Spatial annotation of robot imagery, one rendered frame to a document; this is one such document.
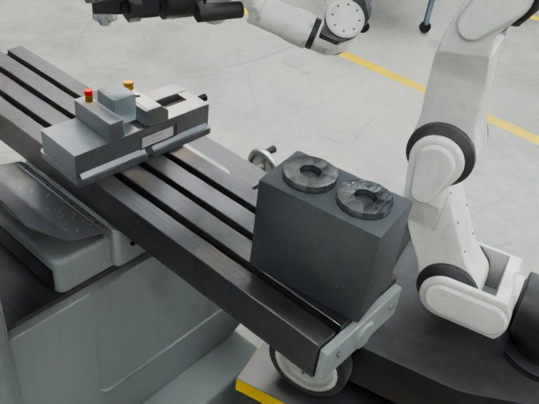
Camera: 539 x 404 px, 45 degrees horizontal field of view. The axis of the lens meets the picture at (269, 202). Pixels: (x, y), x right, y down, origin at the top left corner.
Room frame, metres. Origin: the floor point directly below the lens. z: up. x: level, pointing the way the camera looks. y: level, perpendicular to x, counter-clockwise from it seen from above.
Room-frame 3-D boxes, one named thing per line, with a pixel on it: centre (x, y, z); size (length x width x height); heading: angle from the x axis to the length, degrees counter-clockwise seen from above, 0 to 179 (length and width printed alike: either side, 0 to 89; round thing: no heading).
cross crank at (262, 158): (1.58, 0.05, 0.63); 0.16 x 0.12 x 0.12; 143
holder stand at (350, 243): (0.85, -0.10, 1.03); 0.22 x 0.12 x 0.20; 60
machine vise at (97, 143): (1.19, 0.32, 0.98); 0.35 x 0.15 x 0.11; 141
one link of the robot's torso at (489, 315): (1.16, -0.50, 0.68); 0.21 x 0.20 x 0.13; 66
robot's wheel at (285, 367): (1.02, -0.14, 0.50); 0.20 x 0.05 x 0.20; 66
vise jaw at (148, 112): (1.21, 0.30, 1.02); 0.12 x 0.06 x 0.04; 51
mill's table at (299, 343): (1.14, 0.30, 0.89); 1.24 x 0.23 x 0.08; 53
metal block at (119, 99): (1.17, 0.34, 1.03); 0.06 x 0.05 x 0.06; 51
